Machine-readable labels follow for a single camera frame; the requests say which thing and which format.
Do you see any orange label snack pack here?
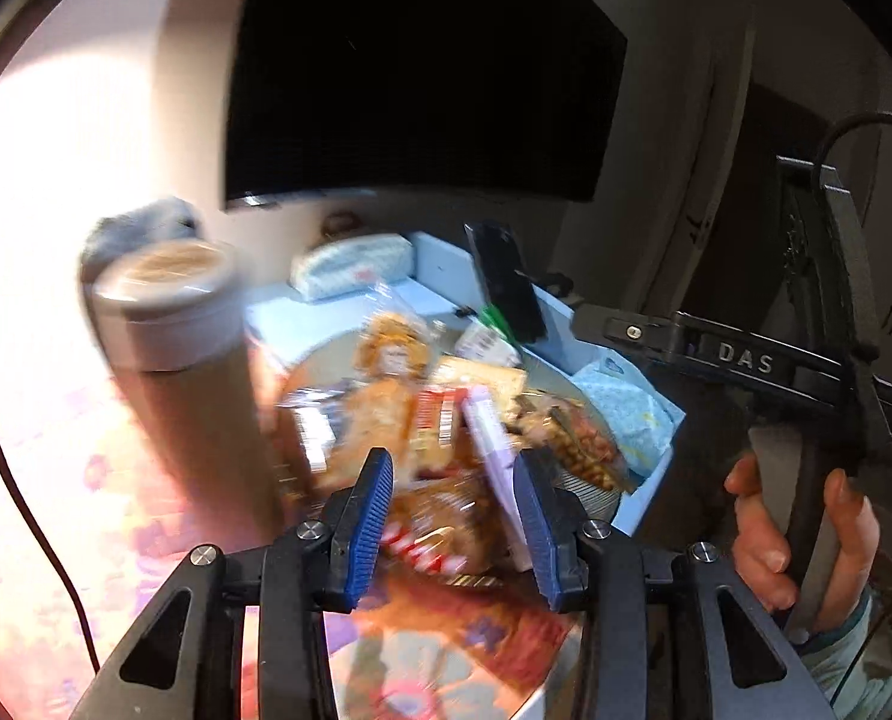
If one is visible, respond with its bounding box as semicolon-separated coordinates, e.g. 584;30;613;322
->
414;381;471;467

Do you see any person's right forearm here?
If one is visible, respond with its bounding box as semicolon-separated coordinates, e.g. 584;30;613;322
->
789;583;892;720

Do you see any light blue tissue pack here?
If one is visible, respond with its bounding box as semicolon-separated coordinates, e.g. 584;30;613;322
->
572;358;677;475

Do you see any floral tablecloth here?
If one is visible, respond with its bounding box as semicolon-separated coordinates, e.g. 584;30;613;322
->
0;381;591;720

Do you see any peanut snack pack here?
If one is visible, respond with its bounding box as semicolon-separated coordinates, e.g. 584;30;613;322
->
519;396;628;497

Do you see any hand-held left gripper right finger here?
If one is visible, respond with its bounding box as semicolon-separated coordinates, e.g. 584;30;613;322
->
512;448;837;720

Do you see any pile of snack packets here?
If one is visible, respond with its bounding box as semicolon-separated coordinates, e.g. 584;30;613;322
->
276;325;643;516

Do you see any orange print snack bag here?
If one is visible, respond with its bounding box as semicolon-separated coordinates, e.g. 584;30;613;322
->
354;310;433;385

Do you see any purple cream snack bag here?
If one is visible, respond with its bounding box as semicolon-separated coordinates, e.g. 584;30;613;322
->
459;381;538;572

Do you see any dark red cable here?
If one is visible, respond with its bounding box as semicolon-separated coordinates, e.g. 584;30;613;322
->
0;369;103;677

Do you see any beige cylindrical cup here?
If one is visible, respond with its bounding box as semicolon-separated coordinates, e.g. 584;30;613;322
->
86;238;268;481

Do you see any black monitor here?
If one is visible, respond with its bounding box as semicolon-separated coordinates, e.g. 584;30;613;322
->
223;0;628;212

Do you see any green white snack packet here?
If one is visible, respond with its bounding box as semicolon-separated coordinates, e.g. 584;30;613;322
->
452;313;523;366

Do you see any red label bun pack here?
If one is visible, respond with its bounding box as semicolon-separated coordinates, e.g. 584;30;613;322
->
382;476;523;587

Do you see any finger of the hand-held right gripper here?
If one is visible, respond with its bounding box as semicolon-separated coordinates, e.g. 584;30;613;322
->
570;304;685;366

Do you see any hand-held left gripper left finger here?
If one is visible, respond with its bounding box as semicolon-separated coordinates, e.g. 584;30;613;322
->
71;448;396;720

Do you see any black phone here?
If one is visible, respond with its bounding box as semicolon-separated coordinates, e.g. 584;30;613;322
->
463;220;550;344

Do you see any person's right hand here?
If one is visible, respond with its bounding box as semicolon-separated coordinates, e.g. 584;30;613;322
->
723;453;882;631

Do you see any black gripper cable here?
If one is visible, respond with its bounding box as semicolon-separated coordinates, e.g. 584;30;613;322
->
816;111;892;190

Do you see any brown cake pack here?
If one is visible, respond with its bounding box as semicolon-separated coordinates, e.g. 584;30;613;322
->
279;381;418;497

